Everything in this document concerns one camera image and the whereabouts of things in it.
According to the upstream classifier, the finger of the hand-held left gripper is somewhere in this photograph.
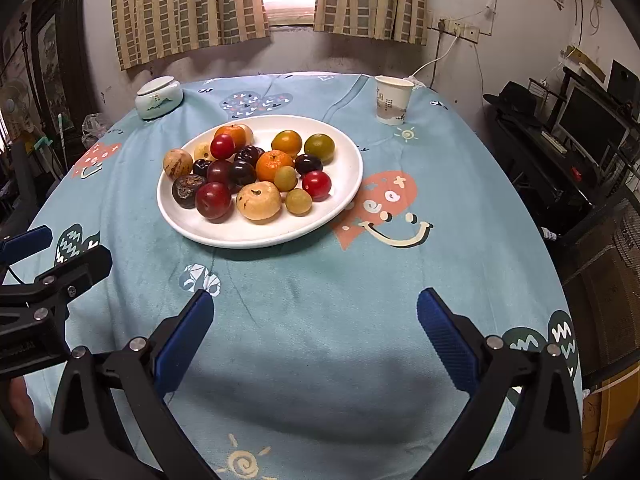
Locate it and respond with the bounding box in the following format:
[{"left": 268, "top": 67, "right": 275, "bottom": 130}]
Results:
[
  {"left": 0, "top": 244, "right": 113, "bottom": 312},
  {"left": 0, "top": 226, "right": 53, "bottom": 266}
]

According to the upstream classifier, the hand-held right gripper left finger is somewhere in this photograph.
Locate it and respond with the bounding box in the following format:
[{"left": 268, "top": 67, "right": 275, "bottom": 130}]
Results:
[{"left": 47, "top": 289, "right": 221, "bottom": 480}]

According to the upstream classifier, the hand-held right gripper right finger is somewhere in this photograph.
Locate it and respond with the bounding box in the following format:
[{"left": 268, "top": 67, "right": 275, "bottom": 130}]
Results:
[{"left": 415, "top": 287, "right": 585, "bottom": 480}]

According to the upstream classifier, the white oval plate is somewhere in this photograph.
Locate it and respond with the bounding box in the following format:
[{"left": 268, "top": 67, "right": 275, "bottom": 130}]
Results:
[{"left": 156, "top": 114, "right": 364, "bottom": 249}]

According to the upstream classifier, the dark wrinkled passion fruit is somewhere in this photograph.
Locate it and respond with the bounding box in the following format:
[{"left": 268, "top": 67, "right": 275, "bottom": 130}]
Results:
[{"left": 171, "top": 174, "right": 207, "bottom": 210}]

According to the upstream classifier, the large red plum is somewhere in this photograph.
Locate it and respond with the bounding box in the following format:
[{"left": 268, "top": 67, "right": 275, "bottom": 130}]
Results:
[
  {"left": 206, "top": 159, "right": 233, "bottom": 186},
  {"left": 195, "top": 181, "right": 234, "bottom": 222}
]

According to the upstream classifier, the striped pepino melon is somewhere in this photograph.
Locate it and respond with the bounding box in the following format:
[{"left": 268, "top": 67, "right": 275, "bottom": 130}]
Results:
[{"left": 162, "top": 148, "right": 194, "bottom": 181}]

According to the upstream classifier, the large pale yellow melon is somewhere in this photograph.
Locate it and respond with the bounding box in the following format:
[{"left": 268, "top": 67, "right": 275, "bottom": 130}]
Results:
[{"left": 235, "top": 180, "right": 282, "bottom": 222}]

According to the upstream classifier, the small green-yellow plum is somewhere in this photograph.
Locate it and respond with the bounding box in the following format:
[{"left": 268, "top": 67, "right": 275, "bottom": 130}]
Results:
[
  {"left": 285, "top": 188, "right": 314, "bottom": 216},
  {"left": 273, "top": 165, "right": 299, "bottom": 193}
]

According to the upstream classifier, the red cherry tomato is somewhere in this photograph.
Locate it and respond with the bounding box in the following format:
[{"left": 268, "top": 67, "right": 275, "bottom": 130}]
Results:
[
  {"left": 301, "top": 170, "right": 333, "bottom": 202},
  {"left": 209, "top": 133, "right": 236, "bottom": 160}
]

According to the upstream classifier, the orange mandarin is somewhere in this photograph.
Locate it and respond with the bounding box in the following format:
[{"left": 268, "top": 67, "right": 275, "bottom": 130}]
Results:
[
  {"left": 255, "top": 149, "right": 295, "bottom": 183},
  {"left": 214, "top": 125, "right": 248, "bottom": 147}
]

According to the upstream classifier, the yellow-orange plum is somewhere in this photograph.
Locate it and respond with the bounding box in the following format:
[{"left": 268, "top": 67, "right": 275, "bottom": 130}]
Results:
[{"left": 271, "top": 130, "right": 303, "bottom": 157}]

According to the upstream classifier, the large green-yellow plum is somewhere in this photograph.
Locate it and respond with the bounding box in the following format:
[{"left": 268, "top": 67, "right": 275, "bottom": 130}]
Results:
[{"left": 304, "top": 133, "right": 336, "bottom": 163}]

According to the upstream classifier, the person's left hand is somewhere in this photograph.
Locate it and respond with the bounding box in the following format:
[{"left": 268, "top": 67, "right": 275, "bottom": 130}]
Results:
[{"left": 11, "top": 377, "right": 44, "bottom": 453}]

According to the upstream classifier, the pale green mop pole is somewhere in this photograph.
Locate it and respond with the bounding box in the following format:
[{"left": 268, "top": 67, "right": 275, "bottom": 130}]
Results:
[{"left": 55, "top": 112, "right": 69, "bottom": 181}]

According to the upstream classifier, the teal printed tablecloth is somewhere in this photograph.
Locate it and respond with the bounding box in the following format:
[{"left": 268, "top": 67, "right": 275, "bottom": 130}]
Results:
[{"left": 22, "top": 71, "right": 586, "bottom": 480}]

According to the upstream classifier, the clear plastic bag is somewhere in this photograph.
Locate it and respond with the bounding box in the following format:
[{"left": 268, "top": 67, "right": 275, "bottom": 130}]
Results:
[{"left": 81, "top": 112, "right": 108, "bottom": 148}]

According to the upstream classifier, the white electric fan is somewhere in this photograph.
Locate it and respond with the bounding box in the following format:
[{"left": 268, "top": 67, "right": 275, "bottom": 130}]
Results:
[{"left": 0, "top": 80, "right": 28, "bottom": 136}]

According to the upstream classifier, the black mesh chair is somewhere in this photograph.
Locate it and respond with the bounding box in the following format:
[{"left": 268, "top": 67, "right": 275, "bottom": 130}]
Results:
[{"left": 555, "top": 185, "right": 640, "bottom": 391}]

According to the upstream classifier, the cardboard box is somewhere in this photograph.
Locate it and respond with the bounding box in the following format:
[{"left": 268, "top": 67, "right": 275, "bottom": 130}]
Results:
[{"left": 580, "top": 375, "right": 640, "bottom": 476}]

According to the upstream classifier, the dark wooden framed picture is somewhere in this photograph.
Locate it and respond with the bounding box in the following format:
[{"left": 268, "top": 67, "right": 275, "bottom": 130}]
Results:
[{"left": 30, "top": 0, "right": 98, "bottom": 136}]

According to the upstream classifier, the black desk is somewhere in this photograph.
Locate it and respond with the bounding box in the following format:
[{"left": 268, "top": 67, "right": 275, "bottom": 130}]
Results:
[{"left": 485, "top": 110, "right": 636, "bottom": 236}]

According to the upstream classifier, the pale green lidded ceramic jar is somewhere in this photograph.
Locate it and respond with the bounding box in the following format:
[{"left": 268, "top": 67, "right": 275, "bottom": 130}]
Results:
[{"left": 135, "top": 76, "right": 183, "bottom": 121}]

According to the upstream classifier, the white remote control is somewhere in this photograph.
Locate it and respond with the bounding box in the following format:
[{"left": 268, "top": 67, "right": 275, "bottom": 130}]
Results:
[{"left": 541, "top": 130, "right": 568, "bottom": 154}]

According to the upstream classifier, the white paper cup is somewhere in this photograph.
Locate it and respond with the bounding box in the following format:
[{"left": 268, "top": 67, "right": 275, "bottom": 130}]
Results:
[{"left": 375, "top": 75, "right": 415, "bottom": 126}]

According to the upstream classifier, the black hat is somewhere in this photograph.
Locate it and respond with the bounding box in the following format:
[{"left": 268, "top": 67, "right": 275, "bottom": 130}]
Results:
[{"left": 484, "top": 81, "right": 543, "bottom": 128}]

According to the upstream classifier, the computer monitor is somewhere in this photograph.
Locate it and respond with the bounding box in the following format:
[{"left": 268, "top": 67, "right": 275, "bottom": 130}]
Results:
[{"left": 552, "top": 82, "right": 633, "bottom": 161}]

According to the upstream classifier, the wide checked curtain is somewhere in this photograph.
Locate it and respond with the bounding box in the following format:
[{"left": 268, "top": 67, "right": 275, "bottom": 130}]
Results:
[{"left": 110, "top": 0, "right": 272, "bottom": 72}]

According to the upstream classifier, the yellow wooden board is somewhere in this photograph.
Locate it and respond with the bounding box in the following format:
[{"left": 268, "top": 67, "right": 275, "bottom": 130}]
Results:
[{"left": 567, "top": 46, "right": 606, "bottom": 81}]

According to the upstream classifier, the black speaker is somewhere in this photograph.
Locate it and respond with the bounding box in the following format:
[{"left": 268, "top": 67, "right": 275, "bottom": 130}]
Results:
[{"left": 607, "top": 59, "right": 640, "bottom": 111}]

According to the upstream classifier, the narrow checked curtain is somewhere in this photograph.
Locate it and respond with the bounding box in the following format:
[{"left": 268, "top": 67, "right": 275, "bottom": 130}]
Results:
[{"left": 313, "top": 0, "right": 429, "bottom": 46}]

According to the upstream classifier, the white power cable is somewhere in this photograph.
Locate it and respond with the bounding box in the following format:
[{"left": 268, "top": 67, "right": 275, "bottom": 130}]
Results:
[{"left": 411, "top": 35, "right": 460, "bottom": 81}]

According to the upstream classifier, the white wall socket strip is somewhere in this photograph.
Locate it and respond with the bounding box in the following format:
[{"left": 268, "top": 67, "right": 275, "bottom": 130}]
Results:
[{"left": 437, "top": 17, "right": 480, "bottom": 43}]

